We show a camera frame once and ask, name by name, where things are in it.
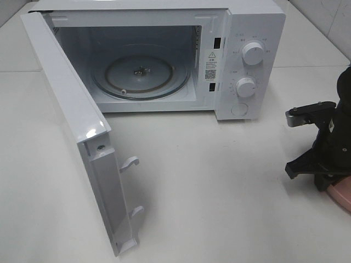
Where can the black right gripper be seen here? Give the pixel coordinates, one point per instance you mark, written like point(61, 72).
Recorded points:
point(331, 154)

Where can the pink round plate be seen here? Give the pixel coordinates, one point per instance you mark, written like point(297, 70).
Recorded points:
point(340, 192)

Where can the round door release button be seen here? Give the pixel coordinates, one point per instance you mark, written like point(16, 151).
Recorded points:
point(239, 109)

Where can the white microwave door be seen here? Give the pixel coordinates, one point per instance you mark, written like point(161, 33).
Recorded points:
point(89, 129)

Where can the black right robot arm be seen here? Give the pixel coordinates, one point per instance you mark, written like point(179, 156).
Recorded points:
point(343, 90)

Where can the lower white timer knob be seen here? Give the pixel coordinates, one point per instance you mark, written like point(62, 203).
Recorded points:
point(245, 87)

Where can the upper white power knob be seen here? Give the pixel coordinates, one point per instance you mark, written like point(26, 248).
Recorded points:
point(252, 52)

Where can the white microwave oven body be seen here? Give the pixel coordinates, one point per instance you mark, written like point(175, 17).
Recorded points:
point(209, 34)

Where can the glass microwave turntable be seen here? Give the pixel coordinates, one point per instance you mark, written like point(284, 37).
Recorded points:
point(140, 72)

